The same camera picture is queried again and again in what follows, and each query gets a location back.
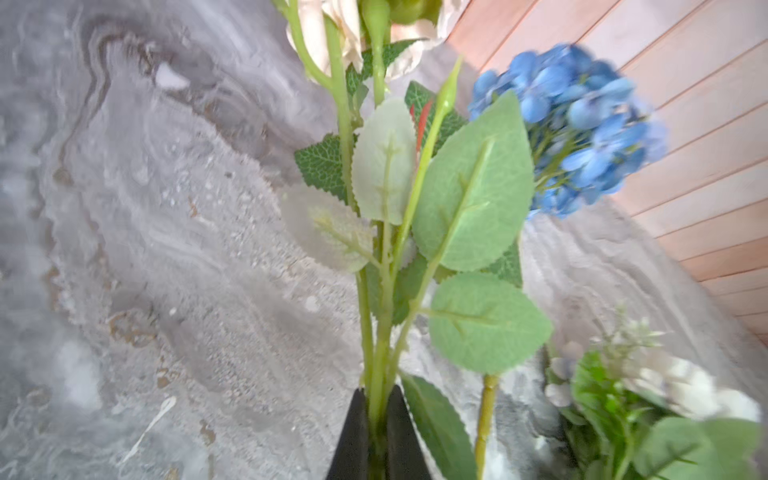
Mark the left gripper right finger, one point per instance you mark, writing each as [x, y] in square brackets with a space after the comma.
[404, 458]

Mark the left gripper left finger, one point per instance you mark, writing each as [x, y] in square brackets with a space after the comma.
[350, 459]

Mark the small lilac flower spray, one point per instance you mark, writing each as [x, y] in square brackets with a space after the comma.
[631, 410]

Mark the cream peach carnation bunch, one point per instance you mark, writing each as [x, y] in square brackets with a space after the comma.
[347, 212]

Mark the blue hydrangea flower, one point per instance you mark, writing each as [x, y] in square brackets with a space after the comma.
[555, 129]

